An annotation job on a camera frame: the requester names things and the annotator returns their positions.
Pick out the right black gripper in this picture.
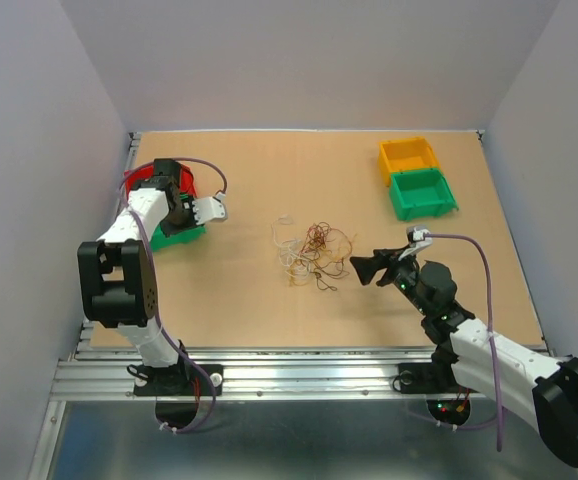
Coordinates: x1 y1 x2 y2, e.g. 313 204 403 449
347 244 431 316

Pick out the green plastic bin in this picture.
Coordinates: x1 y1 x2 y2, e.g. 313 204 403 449
388 168 459 222
149 225 207 252

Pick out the yellow wire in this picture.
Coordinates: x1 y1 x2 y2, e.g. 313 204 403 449
285 230 359 289

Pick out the red wire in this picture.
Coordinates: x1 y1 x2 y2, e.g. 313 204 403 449
300 221 352 293

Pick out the red plastic bin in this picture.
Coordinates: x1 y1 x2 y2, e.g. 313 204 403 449
123 164 196 196

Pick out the white wire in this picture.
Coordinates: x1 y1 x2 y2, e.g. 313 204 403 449
269 215 310 277

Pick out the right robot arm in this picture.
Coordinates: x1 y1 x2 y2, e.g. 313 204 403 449
350 248 578 468

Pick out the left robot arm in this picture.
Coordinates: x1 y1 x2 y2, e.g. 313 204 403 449
77 159 199 396

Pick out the yellow plastic bin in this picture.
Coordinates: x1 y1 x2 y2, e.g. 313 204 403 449
377 137 440 187

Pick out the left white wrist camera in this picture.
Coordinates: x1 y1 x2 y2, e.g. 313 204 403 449
192 196 228 225

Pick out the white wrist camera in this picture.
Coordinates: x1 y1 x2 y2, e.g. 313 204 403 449
192 196 228 225
399 225 433 260

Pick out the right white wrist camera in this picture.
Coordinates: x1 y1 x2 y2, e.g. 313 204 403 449
399 225 433 260

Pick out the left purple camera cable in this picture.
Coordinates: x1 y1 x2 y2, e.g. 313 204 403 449
117 157 228 435

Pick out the purple camera cable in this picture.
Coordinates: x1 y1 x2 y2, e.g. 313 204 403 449
408 232 506 452
117 157 228 435

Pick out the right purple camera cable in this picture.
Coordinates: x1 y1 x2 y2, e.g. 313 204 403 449
408 232 506 452

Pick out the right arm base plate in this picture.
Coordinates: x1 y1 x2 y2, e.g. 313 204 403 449
391 362 465 395

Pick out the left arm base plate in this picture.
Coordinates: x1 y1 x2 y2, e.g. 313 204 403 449
127 364 224 398

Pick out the aluminium frame rail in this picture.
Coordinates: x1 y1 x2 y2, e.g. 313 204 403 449
28 130 553 479

